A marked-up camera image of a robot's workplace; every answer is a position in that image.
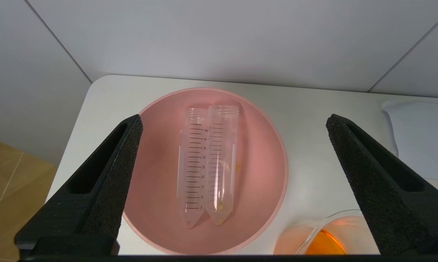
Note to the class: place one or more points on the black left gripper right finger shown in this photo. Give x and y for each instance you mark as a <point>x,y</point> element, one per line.
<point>386,193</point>

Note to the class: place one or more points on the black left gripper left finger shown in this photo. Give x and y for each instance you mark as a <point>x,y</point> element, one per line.
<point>95,193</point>

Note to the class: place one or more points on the test tube with red pigment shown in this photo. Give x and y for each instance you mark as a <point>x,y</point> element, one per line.
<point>193,171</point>

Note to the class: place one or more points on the test tube with yellow pigment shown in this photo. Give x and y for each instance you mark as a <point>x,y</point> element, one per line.
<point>222,163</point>

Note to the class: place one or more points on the clear glass beaker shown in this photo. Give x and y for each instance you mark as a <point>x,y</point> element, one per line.
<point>324,236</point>

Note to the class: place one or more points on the white paper sheet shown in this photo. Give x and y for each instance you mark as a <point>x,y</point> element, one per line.
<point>422,138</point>

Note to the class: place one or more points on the pink plastic bowl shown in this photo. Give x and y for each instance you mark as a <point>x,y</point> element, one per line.
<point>255,174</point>

